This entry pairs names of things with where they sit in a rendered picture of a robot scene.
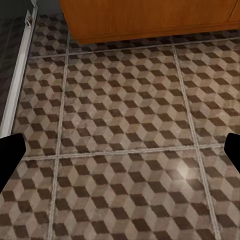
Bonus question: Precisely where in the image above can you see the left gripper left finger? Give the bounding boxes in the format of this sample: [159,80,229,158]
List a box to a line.
[0,133,26,193]

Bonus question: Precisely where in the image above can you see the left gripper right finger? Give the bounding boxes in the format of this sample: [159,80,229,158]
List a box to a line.
[224,133,240,173]

